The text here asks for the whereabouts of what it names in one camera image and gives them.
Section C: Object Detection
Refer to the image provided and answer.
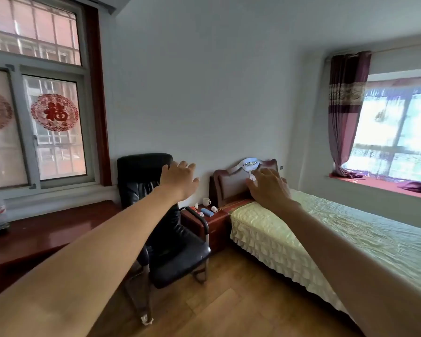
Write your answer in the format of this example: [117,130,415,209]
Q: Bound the person's right hand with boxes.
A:
[245,167,297,212]

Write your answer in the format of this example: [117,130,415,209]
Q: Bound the person's left hand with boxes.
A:
[160,160,200,205]

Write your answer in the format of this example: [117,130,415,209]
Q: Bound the red wooden nightstand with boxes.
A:
[180,203,232,255]

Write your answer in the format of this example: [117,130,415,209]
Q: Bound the person's left forearm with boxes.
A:
[0,186,184,337]

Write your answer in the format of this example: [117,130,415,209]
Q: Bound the person's right forearm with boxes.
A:
[266,200,421,337]

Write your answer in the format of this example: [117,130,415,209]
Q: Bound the red wooden desk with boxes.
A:
[0,200,122,302]

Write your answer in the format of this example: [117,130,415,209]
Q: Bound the red patterned mattress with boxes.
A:
[228,199,253,211]

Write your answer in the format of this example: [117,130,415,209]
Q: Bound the black leather office chair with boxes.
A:
[116,153,212,325]

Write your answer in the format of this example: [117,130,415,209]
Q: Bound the red bay window sill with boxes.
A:
[329,173,421,201]

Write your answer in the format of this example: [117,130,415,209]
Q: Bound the bed with green bedspread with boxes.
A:
[229,188,421,323]

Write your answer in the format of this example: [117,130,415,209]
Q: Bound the red wooden window trim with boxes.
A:
[84,5,113,187]

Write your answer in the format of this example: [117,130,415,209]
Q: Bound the purple patterned curtain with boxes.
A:
[328,51,372,179]

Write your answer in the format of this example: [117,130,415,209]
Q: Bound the bay window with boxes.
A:
[342,75,421,185]

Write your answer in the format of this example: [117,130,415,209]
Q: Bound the white framed window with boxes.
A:
[0,0,102,200]

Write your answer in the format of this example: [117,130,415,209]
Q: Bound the curtain rod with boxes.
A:
[324,42,421,62]

